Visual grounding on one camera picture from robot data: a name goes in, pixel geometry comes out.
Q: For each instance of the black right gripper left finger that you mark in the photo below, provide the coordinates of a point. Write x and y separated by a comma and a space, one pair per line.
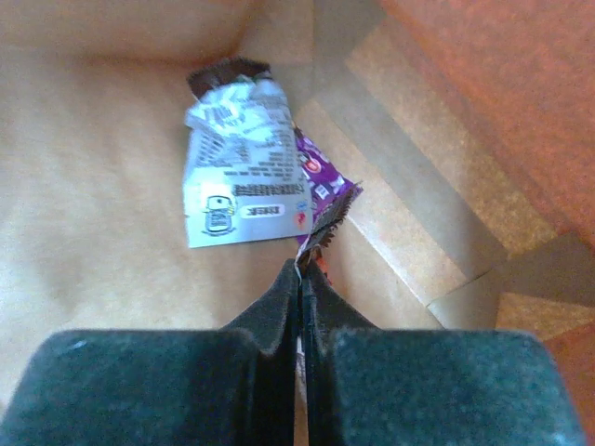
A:
230, 386

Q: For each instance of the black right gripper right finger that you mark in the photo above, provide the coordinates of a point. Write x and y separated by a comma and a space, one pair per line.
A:
373, 386

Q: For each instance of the purple candy packet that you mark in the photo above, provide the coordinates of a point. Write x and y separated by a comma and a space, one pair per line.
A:
332, 196

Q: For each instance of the red paper bag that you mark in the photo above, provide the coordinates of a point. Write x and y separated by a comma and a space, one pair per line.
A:
470, 125

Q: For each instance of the brown chocolate candy packet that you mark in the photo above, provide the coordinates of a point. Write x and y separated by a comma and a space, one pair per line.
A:
242, 181

